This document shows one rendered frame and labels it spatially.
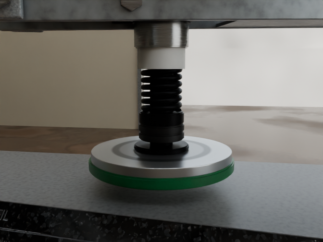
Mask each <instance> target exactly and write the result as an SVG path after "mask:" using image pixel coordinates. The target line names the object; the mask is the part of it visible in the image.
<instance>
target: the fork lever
mask: <svg viewBox="0 0 323 242"><path fill-rule="evenodd" d="M23 7H24V17H23V19H21V20H7V19H0V30H1V31H67V30H134V24H112V21H192V22H190V24H189V29H261V28H323V0H23Z"/></svg>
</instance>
